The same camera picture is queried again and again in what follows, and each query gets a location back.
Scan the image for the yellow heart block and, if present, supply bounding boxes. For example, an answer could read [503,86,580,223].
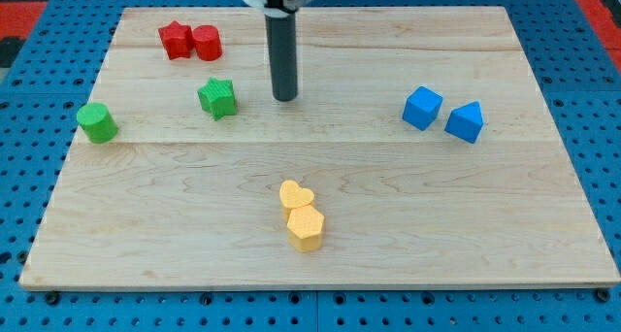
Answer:
[279,180,315,221]

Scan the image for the blue cube block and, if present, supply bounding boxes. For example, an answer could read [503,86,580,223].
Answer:
[402,86,443,131]

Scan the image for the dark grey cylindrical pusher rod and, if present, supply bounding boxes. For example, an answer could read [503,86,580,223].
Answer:
[266,14,298,102]

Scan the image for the green star block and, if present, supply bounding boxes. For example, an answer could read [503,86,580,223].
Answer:
[197,78,237,120]

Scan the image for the green cylinder block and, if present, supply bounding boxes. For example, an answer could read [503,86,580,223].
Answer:
[77,102,118,144]

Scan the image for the yellow pentagon block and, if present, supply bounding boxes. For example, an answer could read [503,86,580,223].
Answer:
[287,205,325,252]

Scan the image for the blue pentagonal house block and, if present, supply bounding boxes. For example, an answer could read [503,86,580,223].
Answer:
[444,101,484,144]

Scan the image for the red star block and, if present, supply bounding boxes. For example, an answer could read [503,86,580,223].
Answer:
[158,20,194,60]

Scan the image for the light wooden board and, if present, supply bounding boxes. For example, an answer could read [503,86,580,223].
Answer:
[20,7,620,292]

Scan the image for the red cylinder block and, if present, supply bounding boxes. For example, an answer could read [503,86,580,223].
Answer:
[192,25,222,61]

